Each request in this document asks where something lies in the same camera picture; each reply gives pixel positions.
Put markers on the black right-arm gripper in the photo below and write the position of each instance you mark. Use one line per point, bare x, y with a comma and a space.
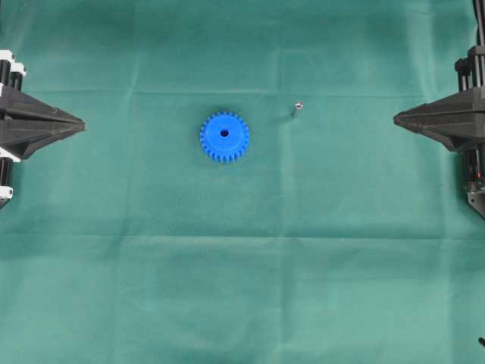
469, 100

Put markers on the green table cloth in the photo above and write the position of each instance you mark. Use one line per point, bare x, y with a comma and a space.
338, 237

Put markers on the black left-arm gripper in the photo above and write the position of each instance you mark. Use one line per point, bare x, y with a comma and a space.
21, 140

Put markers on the blue plastic gear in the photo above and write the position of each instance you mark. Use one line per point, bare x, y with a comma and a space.
224, 137

